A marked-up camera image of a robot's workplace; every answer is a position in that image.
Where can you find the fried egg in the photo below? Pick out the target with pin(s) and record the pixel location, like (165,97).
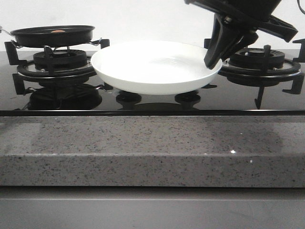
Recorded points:
(57,31)

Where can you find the black glass cooktop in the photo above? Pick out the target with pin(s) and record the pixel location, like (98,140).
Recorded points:
(223,96)

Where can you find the black frying pan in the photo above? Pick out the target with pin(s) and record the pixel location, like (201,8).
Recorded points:
(38,37)

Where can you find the left black gas burner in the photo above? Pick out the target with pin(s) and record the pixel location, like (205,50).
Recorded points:
(62,59)

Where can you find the black gas burner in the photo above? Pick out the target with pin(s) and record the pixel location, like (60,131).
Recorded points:
(62,59)
(253,58)

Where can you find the black pan support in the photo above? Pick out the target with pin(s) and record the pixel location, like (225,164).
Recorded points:
(264,77)
(47,78)

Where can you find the left black pan support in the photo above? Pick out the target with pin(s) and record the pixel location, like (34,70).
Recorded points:
(47,78)

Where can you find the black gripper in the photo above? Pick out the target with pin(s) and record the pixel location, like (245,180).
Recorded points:
(227,38)

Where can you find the white ceramic plate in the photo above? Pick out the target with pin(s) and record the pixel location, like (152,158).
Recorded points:
(154,67)

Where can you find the grey cabinet drawer front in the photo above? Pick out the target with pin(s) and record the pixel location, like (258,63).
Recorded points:
(151,208)

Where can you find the right black pan support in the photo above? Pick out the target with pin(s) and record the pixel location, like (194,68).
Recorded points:
(264,77)

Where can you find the right black gas burner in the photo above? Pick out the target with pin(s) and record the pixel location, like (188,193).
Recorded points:
(253,58)

